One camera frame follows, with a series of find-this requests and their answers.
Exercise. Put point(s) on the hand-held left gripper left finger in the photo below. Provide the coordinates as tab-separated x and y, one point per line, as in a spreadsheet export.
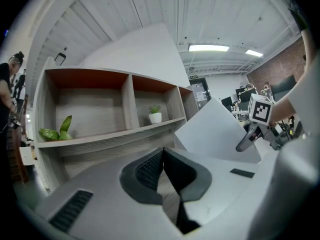
105	196

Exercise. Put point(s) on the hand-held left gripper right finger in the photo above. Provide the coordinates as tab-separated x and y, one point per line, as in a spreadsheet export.
190	179

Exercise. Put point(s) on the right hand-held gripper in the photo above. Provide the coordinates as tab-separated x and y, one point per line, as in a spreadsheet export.
261	111

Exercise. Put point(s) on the light blue box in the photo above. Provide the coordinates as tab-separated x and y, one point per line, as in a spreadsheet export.
215	134

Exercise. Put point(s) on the person's right forearm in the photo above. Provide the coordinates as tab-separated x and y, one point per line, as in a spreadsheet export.
300	96

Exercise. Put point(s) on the black glass double door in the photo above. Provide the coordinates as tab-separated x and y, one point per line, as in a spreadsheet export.
200	94

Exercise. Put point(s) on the small plant in white pot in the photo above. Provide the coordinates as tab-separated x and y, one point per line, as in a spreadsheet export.
155	116

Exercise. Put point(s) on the green leafy plant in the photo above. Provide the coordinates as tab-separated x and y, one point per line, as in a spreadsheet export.
55	134

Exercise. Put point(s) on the green exit sign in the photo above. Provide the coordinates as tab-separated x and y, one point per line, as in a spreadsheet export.
193	77

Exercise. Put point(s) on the long ceiling light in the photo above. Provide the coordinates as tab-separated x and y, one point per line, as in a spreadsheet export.
208	48
253	53

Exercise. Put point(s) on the grey wooden desk with shelves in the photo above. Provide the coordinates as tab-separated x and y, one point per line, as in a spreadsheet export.
95	109

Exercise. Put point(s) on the person's black shirt torso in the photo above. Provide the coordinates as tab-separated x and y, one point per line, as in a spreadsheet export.
298	16

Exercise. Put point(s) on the black rounded frame fixture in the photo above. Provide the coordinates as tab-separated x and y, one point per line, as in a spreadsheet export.
55	59

